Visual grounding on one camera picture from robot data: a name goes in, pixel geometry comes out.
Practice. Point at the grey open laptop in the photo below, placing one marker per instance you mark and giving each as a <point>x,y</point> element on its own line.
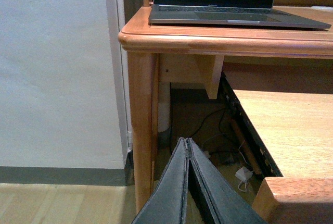
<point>227,12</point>

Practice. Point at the wooden footrest board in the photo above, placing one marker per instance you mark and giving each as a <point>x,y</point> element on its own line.
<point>245,149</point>

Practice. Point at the white charger adapter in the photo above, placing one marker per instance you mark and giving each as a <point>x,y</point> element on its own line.
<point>243,174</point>

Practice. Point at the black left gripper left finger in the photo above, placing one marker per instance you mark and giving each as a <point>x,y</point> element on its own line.
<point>168,202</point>

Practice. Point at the floor power strip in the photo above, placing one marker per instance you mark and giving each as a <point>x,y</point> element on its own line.
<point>219,158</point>

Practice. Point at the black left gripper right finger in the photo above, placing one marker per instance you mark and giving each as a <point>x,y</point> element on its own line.
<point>216,200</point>

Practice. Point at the wooden pull-out desk drawer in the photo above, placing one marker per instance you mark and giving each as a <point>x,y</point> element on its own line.
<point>292,114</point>

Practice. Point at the wooden desk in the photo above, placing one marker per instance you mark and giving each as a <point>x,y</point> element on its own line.
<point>199,54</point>

